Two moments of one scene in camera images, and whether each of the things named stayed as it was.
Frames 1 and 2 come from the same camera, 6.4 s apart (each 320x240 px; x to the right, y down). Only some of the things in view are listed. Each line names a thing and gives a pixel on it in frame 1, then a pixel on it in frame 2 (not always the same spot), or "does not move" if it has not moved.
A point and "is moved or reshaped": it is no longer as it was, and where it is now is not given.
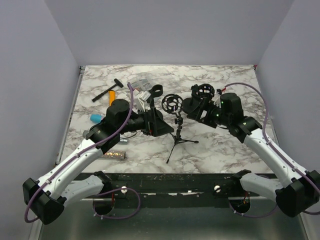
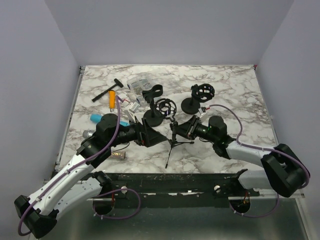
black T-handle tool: x=118 y=83 does not move
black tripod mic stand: x=173 y=103 is moved or reshaped
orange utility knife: x=112 y=96 does not move
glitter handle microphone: x=115 y=154 does not move
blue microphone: x=96 y=118 does not move
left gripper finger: x=162 y=128 → x=153 y=138
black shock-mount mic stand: x=200 y=101 does not move
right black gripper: x=208 y=104 → x=187 y=130
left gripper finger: x=156 y=114 → x=152 y=131
